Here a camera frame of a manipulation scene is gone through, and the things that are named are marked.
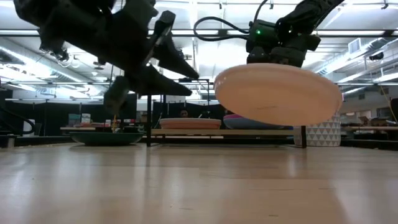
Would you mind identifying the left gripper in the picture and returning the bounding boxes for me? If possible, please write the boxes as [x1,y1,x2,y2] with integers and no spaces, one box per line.
[104,0,200,115]

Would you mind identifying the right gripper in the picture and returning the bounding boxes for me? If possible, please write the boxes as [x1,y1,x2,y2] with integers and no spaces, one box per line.
[245,18,322,68]

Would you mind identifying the cream plate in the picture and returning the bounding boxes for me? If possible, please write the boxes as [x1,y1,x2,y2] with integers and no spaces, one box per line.
[213,63,343,127]

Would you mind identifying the terracotta plate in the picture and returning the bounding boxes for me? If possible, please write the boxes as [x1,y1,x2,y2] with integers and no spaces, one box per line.
[159,117,222,130]

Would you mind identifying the dark teal plate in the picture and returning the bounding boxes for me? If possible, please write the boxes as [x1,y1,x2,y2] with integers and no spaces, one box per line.
[68,131,144,147]

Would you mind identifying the black monitor panel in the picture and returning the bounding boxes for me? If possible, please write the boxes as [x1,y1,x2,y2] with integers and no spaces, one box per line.
[123,93,137,128]

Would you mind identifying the black partition panels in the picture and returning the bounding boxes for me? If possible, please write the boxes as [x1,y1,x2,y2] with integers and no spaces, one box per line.
[152,101,228,119]

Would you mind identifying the blue plate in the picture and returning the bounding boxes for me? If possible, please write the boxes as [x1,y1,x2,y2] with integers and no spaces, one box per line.
[223,117,294,130]

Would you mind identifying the ceiling air vent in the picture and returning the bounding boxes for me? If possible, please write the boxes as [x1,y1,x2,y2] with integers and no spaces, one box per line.
[348,37,362,55]

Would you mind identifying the white triangle-pattern plant pot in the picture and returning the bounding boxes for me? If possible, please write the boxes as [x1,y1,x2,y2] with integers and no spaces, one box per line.
[294,112,342,147]

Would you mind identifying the teal box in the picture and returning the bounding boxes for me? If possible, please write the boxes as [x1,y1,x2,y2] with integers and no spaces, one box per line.
[68,113,81,127]

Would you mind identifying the background wooden table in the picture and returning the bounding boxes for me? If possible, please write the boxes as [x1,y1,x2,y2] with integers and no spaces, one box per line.
[60,126,97,131]

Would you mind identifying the black ceiling-mounted equipment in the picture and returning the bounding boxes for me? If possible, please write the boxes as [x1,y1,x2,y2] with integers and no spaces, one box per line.
[40,43,71,63]

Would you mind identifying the cluttered background desk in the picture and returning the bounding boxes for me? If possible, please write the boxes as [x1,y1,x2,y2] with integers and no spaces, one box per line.
[340,115,398,141]

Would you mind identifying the black curved railing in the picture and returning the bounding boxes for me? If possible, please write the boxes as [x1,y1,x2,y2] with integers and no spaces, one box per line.
[0,107,35,136]

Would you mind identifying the black looped gripper cable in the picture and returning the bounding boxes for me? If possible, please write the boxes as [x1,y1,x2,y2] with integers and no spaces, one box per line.
[192,16,250,42]

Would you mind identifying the black aluminium table frame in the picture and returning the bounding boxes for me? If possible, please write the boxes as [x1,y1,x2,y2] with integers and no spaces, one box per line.
[0,133,398,151]

